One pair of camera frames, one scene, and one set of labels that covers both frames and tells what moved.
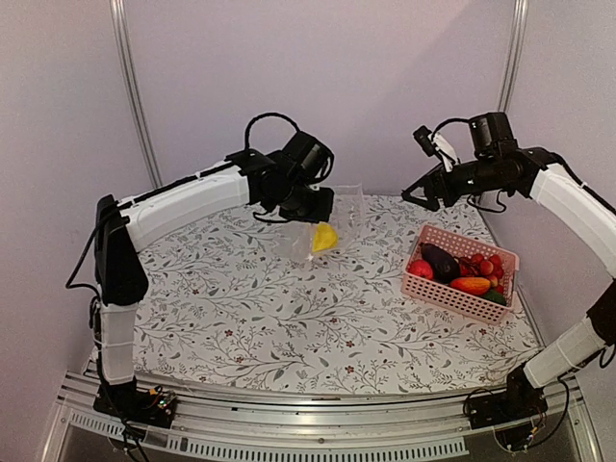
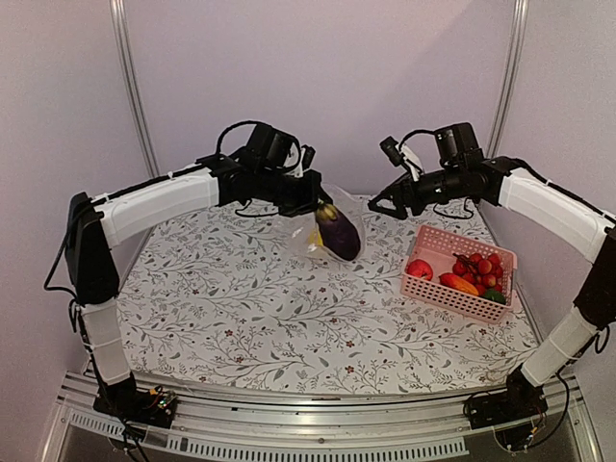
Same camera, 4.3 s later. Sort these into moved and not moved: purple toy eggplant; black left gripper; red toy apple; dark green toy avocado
Moved: purple toy eggplant
Not moved: black left gripper; red toy apple; dark green toy avocado
